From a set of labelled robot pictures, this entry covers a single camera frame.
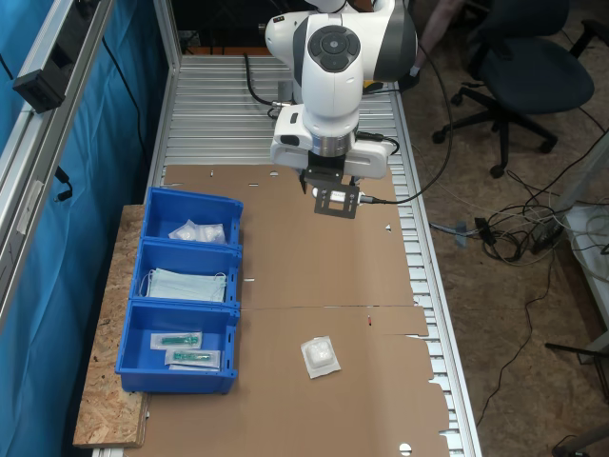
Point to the dark office chair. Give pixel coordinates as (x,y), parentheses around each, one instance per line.
(533,71)

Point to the brown cardboard sheet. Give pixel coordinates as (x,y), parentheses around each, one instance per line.
(333,404)
(309,262)

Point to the black floor power strip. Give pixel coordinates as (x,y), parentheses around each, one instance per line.
(547,235)

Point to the black stand foot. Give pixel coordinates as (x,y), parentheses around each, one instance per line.
(580,351)

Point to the packed white cup mask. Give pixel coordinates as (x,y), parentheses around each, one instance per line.
(320,356)
(212,233)
(183,233)

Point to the light blue surgical mask stack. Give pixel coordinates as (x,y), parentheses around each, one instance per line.
(185,285)

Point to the black floor object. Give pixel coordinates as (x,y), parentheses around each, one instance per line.
(563,447)

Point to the green item in clear packet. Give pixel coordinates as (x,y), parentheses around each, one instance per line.
(192,357)
(176,341)

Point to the grey tape strip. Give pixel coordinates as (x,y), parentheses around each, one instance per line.
(460,233)

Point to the OSB wooden board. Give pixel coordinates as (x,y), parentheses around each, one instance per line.
(109,381)

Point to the white desk edge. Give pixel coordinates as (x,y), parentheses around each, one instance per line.
(595,266)

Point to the blue plastic bin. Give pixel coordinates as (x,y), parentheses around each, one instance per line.
(162,209)
(143,357)
(185,259)

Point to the long aluminium frame beam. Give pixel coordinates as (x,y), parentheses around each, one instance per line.
(28,157)

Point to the black floor power adaptor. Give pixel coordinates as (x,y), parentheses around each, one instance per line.
(485,231)

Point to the white desk leg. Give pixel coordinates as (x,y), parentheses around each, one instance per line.
(585,171)

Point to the aluminium frame post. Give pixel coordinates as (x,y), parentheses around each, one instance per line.
(166,47)

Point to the person's leg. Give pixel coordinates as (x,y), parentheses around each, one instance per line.
(435,28)

